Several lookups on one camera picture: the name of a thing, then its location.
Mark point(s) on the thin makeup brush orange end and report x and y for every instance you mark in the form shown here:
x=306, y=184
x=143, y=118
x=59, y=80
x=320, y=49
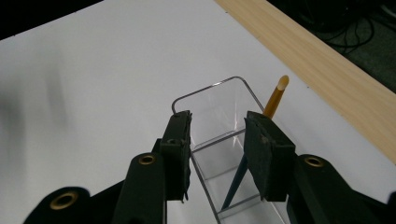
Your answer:
x=275, y=99

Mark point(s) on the clear acrylic organizer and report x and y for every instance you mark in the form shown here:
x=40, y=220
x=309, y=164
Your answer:
x=218, y=112

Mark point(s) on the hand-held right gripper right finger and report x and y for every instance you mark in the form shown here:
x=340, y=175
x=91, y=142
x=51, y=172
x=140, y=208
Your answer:
x=269, y=158

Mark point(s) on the wooden table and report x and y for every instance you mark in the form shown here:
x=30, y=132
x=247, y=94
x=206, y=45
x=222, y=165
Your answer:
x=327, y=71

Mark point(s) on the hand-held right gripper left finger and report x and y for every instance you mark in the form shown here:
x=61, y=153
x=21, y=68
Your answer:
x=176, y=155

